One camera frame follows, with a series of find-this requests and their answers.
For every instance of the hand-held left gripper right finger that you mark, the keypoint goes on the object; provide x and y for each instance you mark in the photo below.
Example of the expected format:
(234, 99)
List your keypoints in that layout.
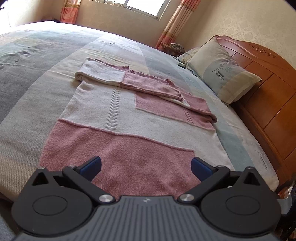
(201, 168)

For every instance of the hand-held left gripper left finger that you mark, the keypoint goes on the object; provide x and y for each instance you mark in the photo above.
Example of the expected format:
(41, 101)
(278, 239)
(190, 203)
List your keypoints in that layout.
(91, 165)

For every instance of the pink and white knit sweater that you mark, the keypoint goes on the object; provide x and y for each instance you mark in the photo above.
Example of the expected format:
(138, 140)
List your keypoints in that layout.
(138, 148)

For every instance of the wooden headboard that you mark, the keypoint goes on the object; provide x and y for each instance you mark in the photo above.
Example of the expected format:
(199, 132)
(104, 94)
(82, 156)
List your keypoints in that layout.
(266, 104)

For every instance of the large floral pillow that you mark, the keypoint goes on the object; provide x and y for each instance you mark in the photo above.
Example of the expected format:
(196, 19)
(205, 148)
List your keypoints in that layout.
(222, 69)

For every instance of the patchwork bed sheet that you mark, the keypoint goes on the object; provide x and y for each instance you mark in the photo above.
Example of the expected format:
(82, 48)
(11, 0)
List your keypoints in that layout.
(34, 81)

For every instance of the small pale pillow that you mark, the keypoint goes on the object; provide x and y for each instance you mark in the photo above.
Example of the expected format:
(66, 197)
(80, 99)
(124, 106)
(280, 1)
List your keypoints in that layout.
(187, 55)

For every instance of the wooden nightstand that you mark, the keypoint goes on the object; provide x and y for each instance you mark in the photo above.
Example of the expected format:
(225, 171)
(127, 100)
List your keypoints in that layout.
(164, 46)

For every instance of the orange striped curtain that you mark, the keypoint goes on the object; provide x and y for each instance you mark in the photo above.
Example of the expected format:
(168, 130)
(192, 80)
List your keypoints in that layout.
(69, 12)
(178, 20)

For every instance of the dark box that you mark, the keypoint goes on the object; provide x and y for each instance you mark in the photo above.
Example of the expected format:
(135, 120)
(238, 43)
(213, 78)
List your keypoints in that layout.
(56, 20)

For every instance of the window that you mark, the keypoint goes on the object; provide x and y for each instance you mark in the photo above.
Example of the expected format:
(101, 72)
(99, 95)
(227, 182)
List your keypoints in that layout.
(138, 5)

